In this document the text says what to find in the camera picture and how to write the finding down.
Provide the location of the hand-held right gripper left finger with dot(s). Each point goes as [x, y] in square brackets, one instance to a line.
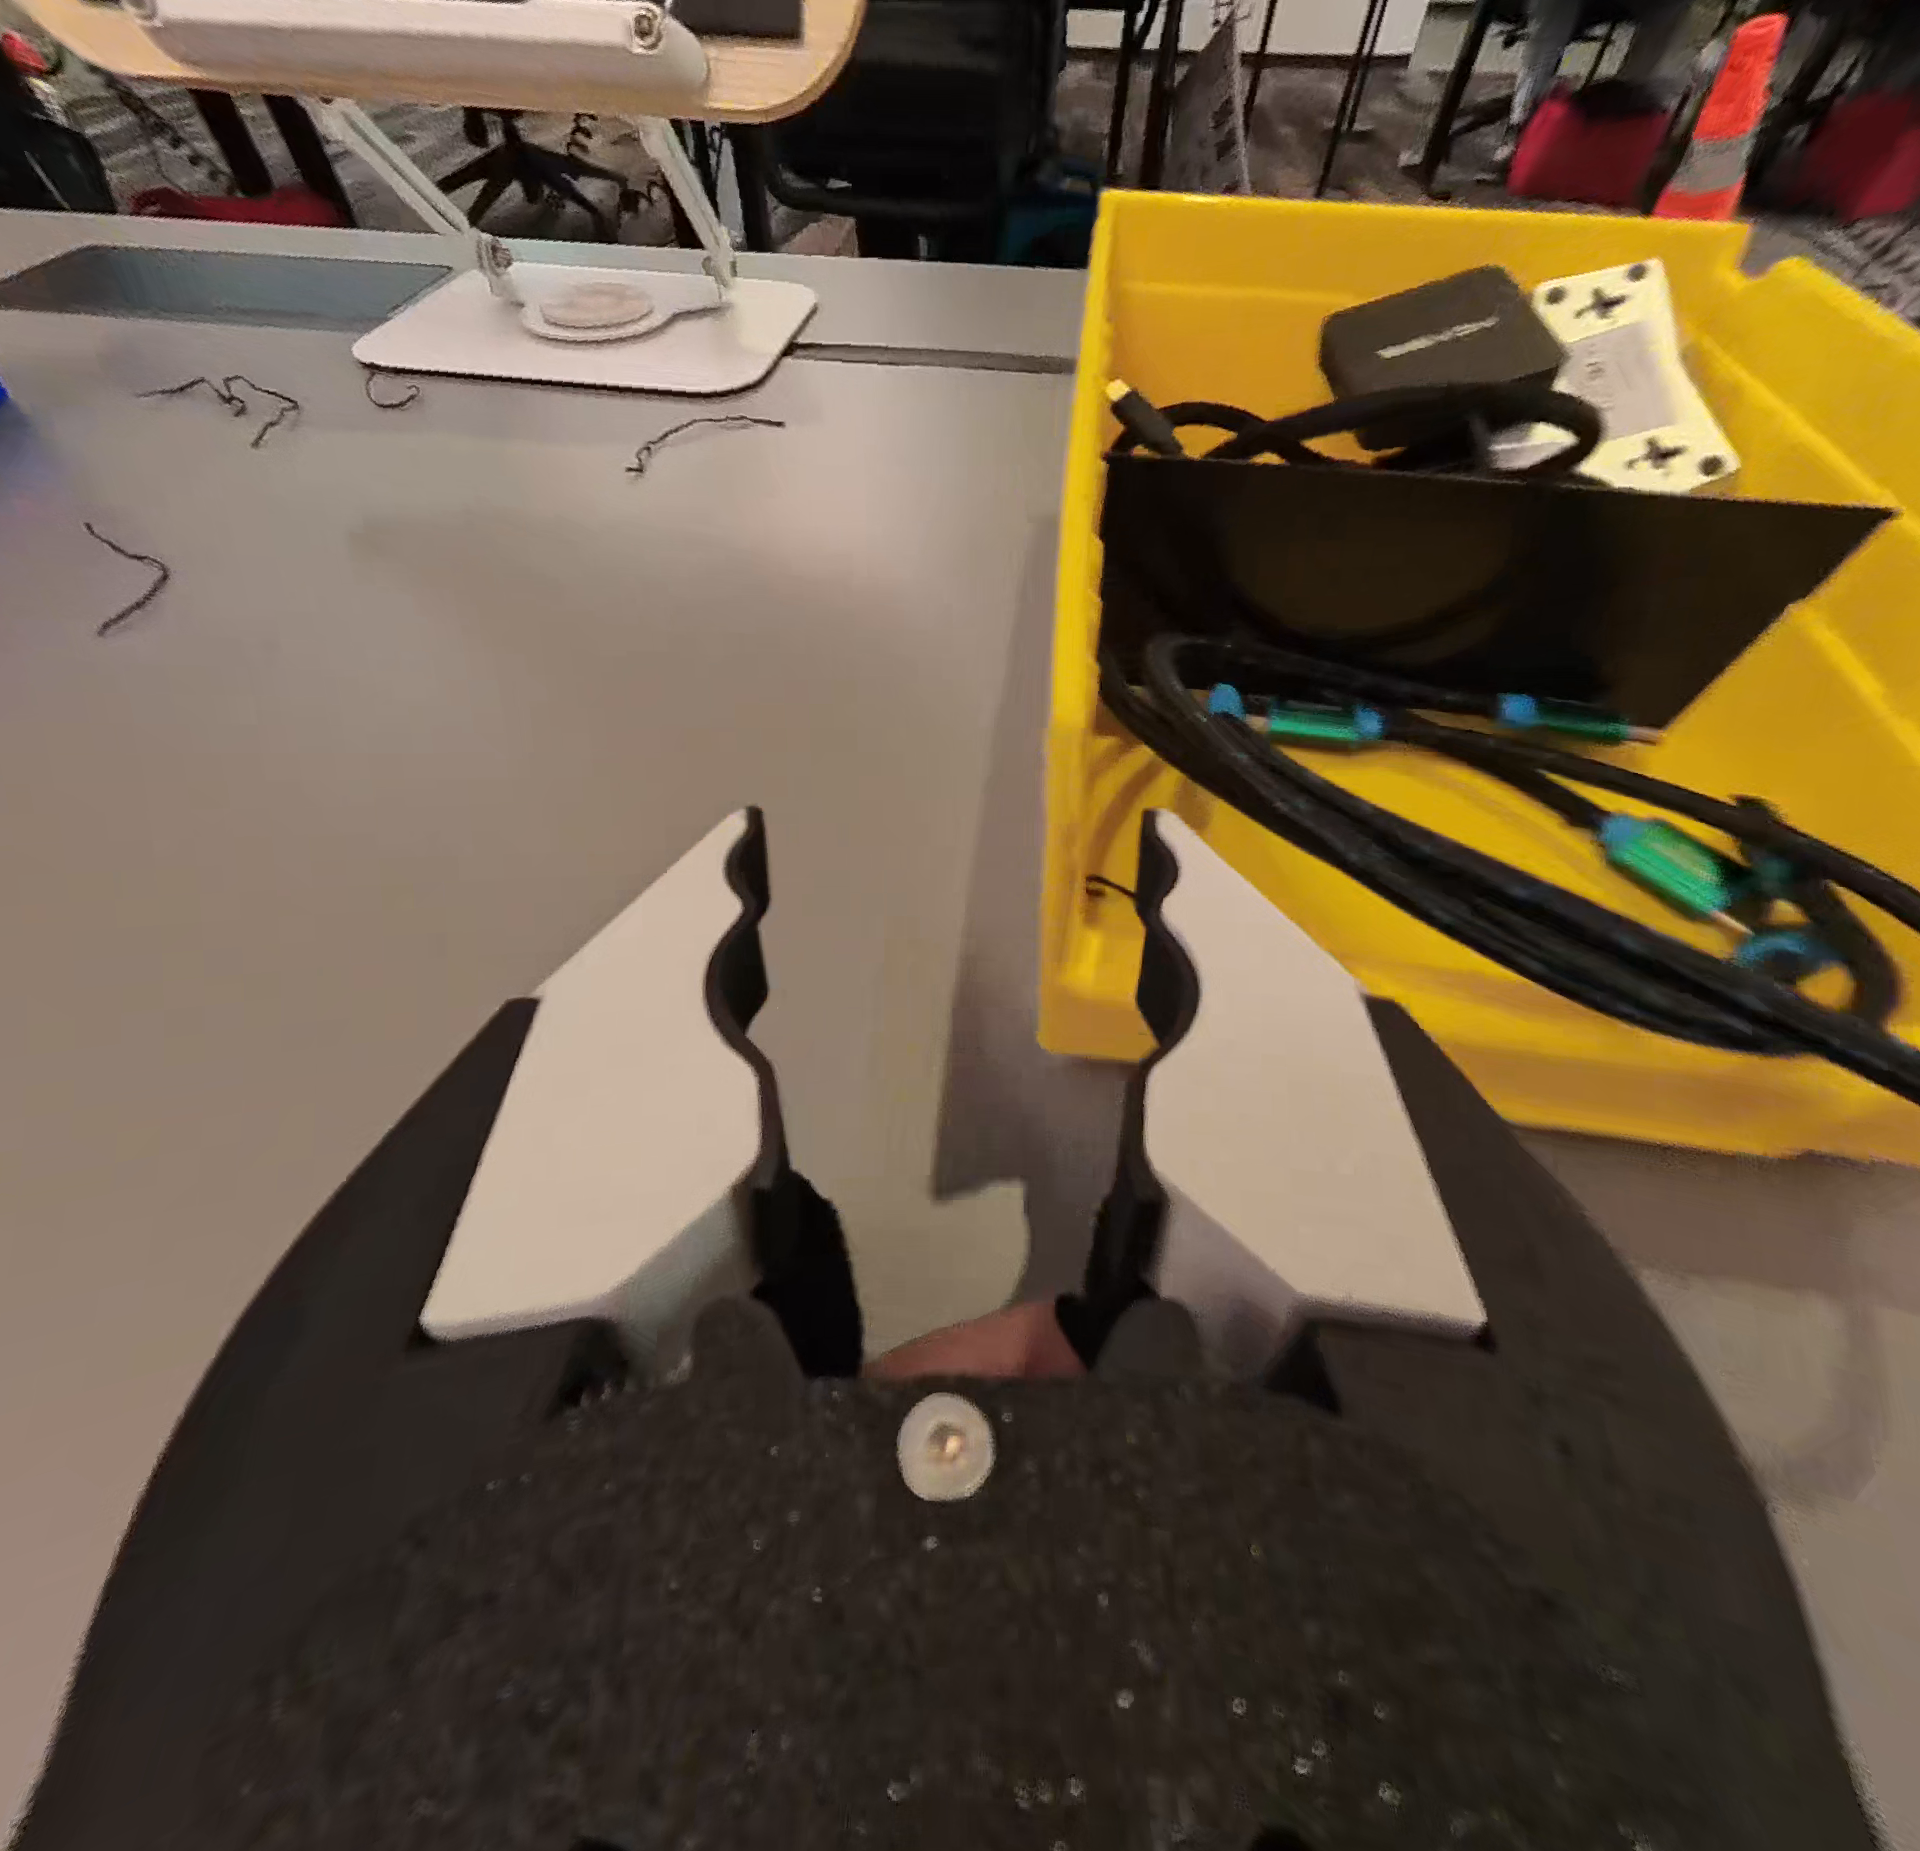
[615, 1131]

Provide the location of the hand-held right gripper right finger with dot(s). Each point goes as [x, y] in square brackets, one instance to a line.
[1306, 1146]

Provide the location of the black adapter block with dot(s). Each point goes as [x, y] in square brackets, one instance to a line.
[1439, 335]

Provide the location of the black hdmi switch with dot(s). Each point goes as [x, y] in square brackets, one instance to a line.
[1637, 381]

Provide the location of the yellow plastic bin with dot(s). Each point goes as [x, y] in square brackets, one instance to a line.
[1800, 381]

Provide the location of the black bin divider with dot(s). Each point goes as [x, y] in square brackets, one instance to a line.
[1500, 592]

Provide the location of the long wavy black thread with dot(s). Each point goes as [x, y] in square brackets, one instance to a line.
[706, 426]

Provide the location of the bent black thread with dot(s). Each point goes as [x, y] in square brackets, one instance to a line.
[156, 576]

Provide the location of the short curled black thread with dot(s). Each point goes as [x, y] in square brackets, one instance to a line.
[393, 400]

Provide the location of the tangled black thread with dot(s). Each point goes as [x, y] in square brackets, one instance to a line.
[232, 397]

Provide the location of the red bag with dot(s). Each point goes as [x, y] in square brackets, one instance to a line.
[1867, 157]
[1589, 157]

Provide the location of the white patterned hanging bag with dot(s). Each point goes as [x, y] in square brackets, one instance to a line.
[1214, 110]

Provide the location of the black office chair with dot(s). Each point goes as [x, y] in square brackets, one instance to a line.
[930, 81]

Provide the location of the orange traffic cone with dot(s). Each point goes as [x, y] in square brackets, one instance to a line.
[1725, 125]

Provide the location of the wooden-framed black book stand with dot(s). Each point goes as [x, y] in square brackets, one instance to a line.
[451, 35]

